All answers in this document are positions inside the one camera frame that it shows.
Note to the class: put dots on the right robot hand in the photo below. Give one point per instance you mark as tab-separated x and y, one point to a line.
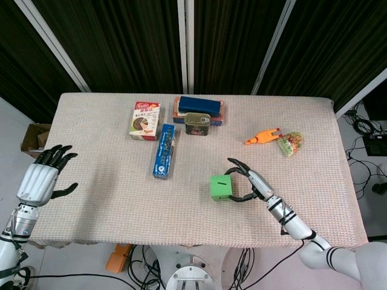
261	185

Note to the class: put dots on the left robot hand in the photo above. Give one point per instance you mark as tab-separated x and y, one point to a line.
37	184

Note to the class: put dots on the green foam number cube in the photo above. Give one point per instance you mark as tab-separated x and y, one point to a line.
220	185

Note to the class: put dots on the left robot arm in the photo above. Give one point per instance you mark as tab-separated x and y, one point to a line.
21	223

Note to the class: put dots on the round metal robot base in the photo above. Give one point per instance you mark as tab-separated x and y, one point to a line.
189	275

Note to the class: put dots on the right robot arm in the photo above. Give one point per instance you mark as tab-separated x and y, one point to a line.
297	226

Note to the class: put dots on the brown cardboard box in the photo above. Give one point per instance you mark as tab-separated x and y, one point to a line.
31	136

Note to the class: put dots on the orange rubber chicken toy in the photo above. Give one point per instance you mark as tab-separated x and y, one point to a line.
263	136

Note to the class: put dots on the green snack packet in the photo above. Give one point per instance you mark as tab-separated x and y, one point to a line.
291	144

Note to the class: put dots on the orange and blue box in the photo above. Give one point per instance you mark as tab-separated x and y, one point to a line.
219	120

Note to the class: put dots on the beige waffle tablecloth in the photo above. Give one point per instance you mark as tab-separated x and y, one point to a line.
121	205

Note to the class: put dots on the dark luncheon meat can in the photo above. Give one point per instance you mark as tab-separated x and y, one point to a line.
197	124

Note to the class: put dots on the dark blue plain box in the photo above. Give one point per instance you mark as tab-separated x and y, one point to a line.
198	105

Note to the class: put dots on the long blue cookie box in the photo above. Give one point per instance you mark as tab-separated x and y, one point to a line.
164	151

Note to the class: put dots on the orange plastic object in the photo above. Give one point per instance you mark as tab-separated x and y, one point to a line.
116	259

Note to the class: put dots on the black pleated curtain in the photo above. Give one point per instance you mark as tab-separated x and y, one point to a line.
332	45
121	45
232	45
21	69

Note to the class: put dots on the flat black floor device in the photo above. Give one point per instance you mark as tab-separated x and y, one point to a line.
375	145

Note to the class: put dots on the red white cookie box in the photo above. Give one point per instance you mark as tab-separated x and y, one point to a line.
144	122

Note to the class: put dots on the white double partition post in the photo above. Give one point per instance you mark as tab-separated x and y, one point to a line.
186	45

